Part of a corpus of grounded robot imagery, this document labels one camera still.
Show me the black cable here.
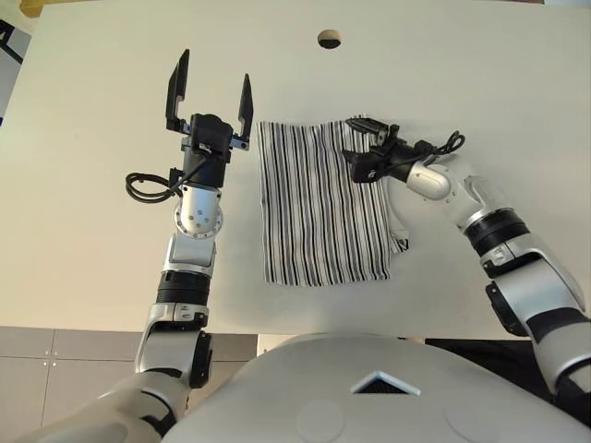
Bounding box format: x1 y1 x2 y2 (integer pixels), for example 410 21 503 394
125 155 210 205
413 130 467 165

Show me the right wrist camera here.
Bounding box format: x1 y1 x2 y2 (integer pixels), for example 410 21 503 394
341 148 394 185

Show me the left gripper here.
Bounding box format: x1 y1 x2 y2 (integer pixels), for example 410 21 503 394
164 47 255 190

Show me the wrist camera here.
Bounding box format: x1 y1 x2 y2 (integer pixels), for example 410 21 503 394
341 148 394 185
188 113 235 162

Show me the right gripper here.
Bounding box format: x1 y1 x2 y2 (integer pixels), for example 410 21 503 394
344 117 420 182

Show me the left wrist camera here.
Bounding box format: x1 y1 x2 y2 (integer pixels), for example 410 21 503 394
188 113 235 162

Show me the robot body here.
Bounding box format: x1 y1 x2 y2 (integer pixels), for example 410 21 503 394
160 333 591 443

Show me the striped T-shirt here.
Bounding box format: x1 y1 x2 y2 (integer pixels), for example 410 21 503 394
255 112 411 288

